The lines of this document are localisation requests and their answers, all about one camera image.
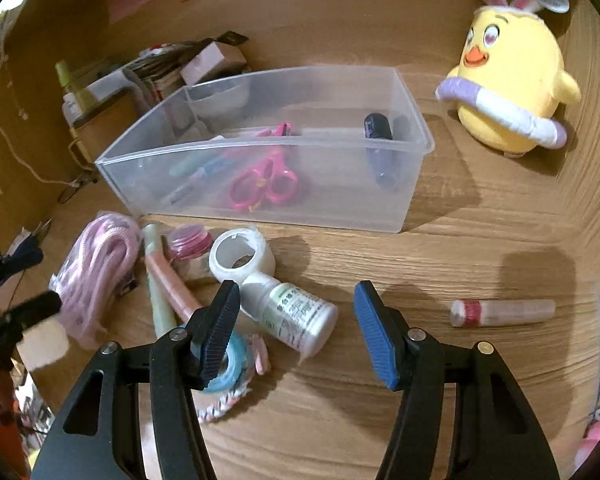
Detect stack of books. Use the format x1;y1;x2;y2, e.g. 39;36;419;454
122;42;206;106

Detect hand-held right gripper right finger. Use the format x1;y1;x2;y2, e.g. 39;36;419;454
354;281;561;480

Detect white medicine bottle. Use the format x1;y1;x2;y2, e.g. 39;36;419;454
241;275;339;358

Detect yellow chick plush toy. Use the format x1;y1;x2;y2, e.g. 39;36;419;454
434;0;582;157

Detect white tape roll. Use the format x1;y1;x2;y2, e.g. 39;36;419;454
209;227;276;283

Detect pink hair clip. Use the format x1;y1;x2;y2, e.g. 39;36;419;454
247;335;271;376

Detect braided bracelet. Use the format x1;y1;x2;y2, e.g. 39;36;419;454
197;385;253;423

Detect pink scissors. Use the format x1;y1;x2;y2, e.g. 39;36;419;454
228;122;299;211

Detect clear plastic bin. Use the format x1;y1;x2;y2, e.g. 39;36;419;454
94;66;436;234

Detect clear plastic bowl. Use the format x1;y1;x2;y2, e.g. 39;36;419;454
187;82;251;121

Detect white string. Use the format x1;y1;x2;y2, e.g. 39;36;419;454
0;55;81;196

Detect pink cord bundle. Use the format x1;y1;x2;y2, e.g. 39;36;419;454
50;212;141;348

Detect blue pen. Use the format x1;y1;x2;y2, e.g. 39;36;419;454
162;159;231;207

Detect clear lip balm tube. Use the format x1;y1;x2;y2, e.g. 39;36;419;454
449;299;557;329

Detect pink fluffy object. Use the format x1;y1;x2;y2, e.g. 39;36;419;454
575;410;600;466

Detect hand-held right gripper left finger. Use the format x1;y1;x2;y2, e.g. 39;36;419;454
30;280;242;480

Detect purple and black bottle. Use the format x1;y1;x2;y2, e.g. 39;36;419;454
363;112;401;190

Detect pink lidded jar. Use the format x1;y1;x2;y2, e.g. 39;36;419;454
165;225;215;281

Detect pink box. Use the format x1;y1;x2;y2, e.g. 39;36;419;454
180;40;248;86

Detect pale green tube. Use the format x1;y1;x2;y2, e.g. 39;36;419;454
141;223;178;338

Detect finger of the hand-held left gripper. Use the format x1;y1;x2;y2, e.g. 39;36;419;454
0;249;45;287
4;291;63;333

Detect green bottle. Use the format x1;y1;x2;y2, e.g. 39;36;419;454
55;60;98;126

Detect pink tube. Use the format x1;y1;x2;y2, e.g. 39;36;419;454
145;252;203;326

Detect blue tape roll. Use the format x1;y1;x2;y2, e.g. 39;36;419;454
202;332;256;393

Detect brown cardboard box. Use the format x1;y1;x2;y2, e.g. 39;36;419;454
70;92;146;171

